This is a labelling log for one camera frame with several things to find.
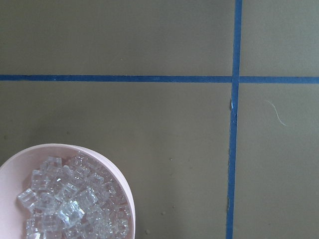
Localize clear ice cube pile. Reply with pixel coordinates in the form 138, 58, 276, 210
17, 153, 134, 239

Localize pink bowl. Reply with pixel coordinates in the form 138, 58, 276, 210
0, 143, 136, 239

